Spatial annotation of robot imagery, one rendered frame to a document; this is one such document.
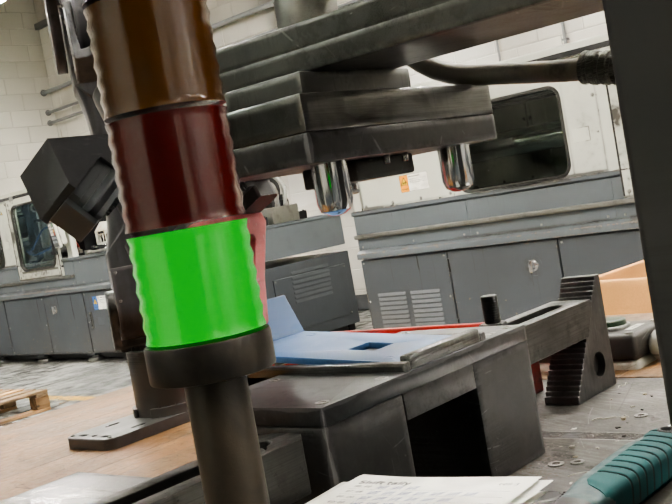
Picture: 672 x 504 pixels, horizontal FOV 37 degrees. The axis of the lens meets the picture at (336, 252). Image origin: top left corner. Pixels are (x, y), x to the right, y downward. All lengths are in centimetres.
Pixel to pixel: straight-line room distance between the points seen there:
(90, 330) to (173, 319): 918
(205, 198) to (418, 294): 617
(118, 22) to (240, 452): 13
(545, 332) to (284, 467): 31
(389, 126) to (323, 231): 740
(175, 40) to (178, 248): 6
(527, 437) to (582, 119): 505
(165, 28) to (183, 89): 2
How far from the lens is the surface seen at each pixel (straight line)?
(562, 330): 77
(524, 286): 597
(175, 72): 30
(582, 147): 568
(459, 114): 63
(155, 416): 99
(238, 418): 32
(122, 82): 31
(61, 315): 985
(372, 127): 56
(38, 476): 90
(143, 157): 30
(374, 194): 660
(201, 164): 30
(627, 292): 295
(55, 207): 66
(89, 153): 66
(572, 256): 577
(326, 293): 792
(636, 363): 89
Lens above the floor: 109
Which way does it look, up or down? 3 degrees down
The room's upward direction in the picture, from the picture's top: 10 degrees counter-clockwise
